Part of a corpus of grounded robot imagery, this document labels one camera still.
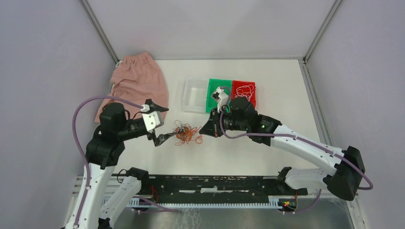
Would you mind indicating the green plastic bin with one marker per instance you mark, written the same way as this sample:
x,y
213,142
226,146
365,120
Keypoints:
x,y
212,86

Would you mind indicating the red plastic bin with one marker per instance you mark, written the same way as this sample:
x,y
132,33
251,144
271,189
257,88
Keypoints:
x,y
244,89

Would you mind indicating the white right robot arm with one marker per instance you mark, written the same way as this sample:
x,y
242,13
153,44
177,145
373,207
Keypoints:
x,y
340,171

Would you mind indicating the pink cloth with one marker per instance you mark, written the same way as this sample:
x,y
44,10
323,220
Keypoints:
x,y
138,78

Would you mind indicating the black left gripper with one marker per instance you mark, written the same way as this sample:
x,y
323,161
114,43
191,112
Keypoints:
x,y
160,138

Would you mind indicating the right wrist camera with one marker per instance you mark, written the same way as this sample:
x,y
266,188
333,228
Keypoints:
x,y
221,97

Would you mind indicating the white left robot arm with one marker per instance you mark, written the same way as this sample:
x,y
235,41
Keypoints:
x,y
120,121

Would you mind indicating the clear plastic bin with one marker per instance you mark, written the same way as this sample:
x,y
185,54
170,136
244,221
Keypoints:
x,y
194,95

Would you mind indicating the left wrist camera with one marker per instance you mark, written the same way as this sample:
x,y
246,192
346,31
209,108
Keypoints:
x,y
152,121

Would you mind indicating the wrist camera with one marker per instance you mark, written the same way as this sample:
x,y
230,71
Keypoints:
x,y
152,121
221,97

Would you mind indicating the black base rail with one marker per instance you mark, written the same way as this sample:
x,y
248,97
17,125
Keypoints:
x,y
193,189

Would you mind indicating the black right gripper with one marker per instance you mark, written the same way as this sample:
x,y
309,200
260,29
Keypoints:
x,y
211,128

